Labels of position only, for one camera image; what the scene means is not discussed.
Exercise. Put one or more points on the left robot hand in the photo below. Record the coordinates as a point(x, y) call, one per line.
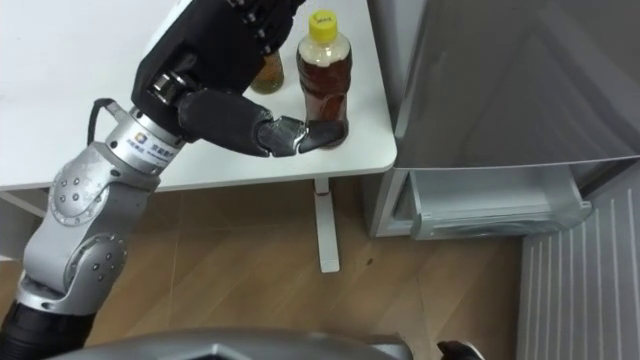
point(220, 60)

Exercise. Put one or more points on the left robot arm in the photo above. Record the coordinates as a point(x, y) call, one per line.
point(82, 225)

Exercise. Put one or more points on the amber drink bottle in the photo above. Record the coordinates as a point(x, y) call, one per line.
point(268, 75)

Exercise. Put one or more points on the brown tea bottle yellow cap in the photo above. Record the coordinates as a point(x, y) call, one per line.
point(325, 80)

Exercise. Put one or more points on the white desk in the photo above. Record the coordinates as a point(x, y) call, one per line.
point(75, 75)

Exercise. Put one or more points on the grey fridge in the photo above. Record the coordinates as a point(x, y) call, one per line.
point(480, 100)

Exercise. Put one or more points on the robot body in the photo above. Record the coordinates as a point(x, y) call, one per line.
point(235, 345)

